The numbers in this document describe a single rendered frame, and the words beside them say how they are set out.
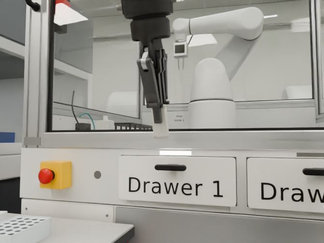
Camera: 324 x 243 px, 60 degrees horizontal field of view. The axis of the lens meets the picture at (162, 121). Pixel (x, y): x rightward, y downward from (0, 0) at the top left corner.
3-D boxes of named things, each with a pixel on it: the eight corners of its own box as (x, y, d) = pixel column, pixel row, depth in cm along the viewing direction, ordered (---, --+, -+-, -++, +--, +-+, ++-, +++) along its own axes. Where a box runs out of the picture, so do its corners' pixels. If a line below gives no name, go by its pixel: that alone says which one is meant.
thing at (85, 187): (458, 229, 53) (452, 152, 54) (19, 197, 82) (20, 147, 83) (324, 172, 144) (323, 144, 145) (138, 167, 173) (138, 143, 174)
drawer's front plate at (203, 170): (236, 207, 63) (235, 157, 64) (118, 199, 71) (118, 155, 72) (236, 205, 65) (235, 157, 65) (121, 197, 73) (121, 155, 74)
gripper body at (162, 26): (138, 21, 58) (143, 66, 60) (122, 20, 50) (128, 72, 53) (173, 17, 56) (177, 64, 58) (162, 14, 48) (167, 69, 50)
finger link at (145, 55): (156, 39, 53) (147, 38, 48) (158, 67, 54) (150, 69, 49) (144, 40, 53) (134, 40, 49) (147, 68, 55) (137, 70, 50)
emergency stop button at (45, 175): (49, 184, 71) (49, 168, 71) (35, 184, 72) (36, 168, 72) (56, 183, 74) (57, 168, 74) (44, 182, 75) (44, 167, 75)
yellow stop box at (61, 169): (60, 190, 73) (60, 162, 73) (36, 188, 75) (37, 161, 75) (72, 186, 77) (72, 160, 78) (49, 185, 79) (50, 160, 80)
